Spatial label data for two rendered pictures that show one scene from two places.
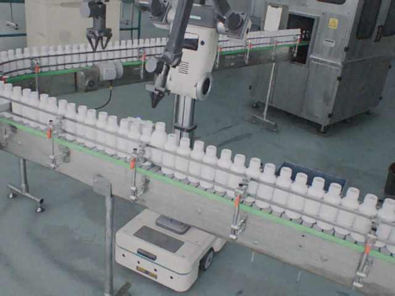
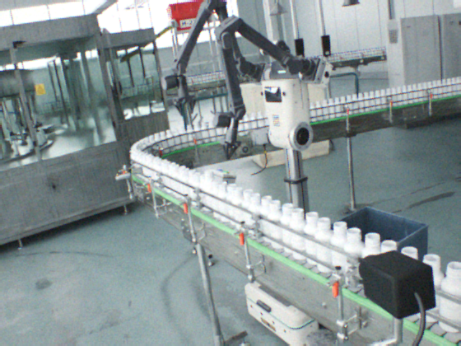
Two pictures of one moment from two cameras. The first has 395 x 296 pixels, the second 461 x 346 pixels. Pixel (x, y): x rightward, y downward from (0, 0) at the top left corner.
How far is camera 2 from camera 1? 0.95 m
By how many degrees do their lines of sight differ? 34
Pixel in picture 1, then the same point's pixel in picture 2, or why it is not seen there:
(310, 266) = (316, 314)
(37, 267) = (187, 310)
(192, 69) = (282, 120)
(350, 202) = (336, 238)
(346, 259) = not seen: hidden behind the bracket
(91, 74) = (244, 141)
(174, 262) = (285, 315)
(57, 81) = (217, 150)
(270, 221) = (279, 262)
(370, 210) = (351, 247)
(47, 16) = (254, 100)
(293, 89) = not seen: outside the picture
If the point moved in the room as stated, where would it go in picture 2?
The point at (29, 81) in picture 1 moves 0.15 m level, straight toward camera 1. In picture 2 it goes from (192, 152) to (187, 157)
